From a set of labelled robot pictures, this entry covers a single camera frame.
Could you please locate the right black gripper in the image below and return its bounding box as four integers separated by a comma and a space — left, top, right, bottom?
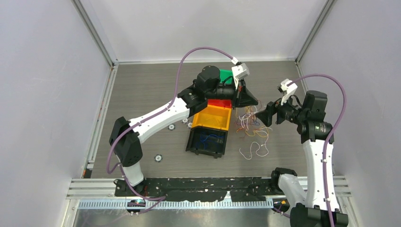
255, 91, 308, 127

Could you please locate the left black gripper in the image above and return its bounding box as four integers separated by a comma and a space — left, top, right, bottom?
206, 76, 258, 110

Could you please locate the multicolour wire bundle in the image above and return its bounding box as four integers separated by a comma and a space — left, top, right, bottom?
235, 105, 273, 160

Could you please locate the blue wire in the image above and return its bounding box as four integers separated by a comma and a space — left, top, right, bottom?
194, 134, 226, 151

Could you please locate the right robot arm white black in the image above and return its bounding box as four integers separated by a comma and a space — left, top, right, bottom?
256, 90, 349, 227

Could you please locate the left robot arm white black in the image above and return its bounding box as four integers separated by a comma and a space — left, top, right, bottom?
109, 63, 258, 196

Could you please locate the red plastic bin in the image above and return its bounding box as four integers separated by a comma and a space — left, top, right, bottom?
208, 99, 232, 108

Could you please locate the green plastic bin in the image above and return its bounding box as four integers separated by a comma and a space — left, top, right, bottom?
219, 69, 233, 85

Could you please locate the yellow plastic bin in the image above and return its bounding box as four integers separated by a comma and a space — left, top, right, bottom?
192, 105, 232, 131

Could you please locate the black plastic bin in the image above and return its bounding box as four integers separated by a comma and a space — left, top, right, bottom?
185, 127, 228, 158

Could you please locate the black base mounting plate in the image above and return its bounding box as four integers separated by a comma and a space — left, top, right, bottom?
113, 176, 284, 202

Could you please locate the lone round disc front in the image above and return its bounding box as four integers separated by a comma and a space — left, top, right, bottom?
154, 155, 163, 163

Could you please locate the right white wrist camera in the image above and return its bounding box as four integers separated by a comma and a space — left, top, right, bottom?
278, 79, 297, 105

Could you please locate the aluminium frame rail front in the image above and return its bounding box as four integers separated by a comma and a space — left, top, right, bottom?
66, 178, 351, 210

